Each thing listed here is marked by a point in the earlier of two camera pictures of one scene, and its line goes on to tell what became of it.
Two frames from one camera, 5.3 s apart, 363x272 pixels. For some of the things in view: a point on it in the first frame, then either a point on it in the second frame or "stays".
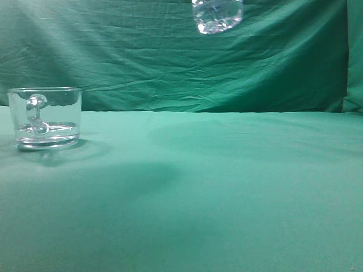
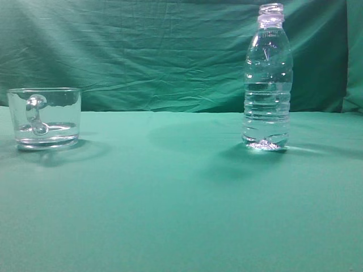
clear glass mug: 46,118 stays
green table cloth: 161,191 stays
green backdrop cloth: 284,56 stays
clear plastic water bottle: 216,16 to 268,79
